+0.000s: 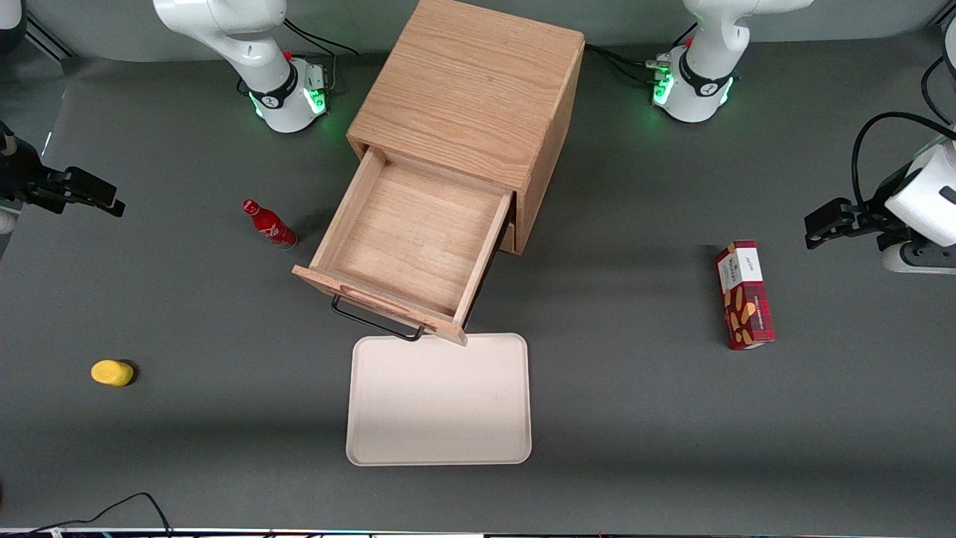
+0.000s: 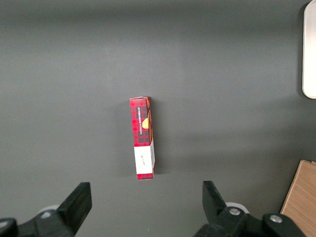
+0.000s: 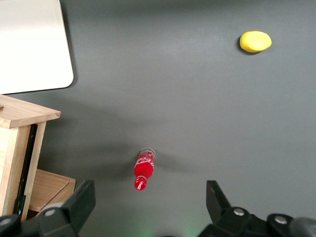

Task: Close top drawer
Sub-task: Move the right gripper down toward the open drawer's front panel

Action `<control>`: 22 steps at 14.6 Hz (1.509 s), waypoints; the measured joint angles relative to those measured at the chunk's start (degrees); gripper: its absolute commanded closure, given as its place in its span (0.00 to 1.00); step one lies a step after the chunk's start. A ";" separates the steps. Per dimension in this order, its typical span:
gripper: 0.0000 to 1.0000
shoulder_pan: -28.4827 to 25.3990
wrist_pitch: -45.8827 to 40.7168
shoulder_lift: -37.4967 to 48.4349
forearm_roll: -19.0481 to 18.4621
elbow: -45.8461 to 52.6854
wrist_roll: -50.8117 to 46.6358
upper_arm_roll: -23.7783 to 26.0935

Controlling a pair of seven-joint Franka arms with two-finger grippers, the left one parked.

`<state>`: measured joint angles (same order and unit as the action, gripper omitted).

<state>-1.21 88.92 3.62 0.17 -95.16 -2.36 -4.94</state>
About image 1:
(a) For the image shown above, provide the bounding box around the wooden drawer with notch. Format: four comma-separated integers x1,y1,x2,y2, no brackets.
291,146,516,347

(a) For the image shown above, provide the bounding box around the wooden drawer cabinet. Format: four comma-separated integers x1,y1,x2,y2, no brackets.
346,0,586,256

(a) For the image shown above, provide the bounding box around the red cookie box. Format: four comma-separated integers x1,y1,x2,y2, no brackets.
714,239,776,351

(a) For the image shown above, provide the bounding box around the red cola bottle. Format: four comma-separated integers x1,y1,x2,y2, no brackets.
241,198,298,250

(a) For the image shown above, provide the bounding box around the yellow round object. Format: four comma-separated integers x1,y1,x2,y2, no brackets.
90,359,136,388

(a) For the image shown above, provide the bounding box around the beige plastic tray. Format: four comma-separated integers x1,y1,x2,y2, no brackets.
345,333,533,467

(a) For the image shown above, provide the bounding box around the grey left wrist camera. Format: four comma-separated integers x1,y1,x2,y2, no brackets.
881,241,956,274

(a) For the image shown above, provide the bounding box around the black looped wrist cable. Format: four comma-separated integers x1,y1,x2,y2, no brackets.
851,112,956,210

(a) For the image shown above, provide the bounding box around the black curved arm cable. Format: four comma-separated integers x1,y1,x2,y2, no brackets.
920,56,956,124

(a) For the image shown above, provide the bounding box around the black arm base cable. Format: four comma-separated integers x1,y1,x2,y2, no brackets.
585,43,673,87
282,16,359,58

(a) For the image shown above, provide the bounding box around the thin black table cable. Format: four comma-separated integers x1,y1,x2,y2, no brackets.
22,492,174,538

